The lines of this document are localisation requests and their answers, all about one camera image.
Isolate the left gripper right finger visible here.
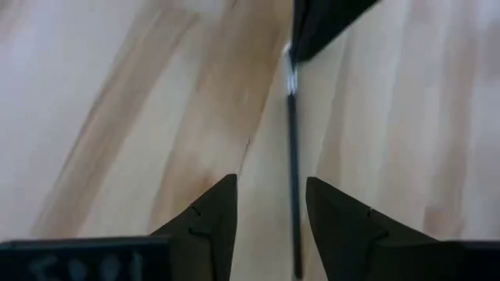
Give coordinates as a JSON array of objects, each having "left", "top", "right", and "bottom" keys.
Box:
[{"left": 305, "top": 176, "right": 442, "bottom": 281}]

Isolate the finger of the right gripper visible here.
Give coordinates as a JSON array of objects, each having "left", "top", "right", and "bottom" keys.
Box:
[{"left": 291, "top": 0, "right": 382, "bottom": 63}]

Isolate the thin black makeup brush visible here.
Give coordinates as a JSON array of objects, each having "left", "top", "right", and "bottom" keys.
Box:
[{"left": 286, "top": 41, "right": 305, "bottom": 280}]

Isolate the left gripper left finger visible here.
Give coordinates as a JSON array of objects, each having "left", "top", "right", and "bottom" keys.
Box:
[{"left": 150, "top": 173, "right": 238, "bottom": 281}]

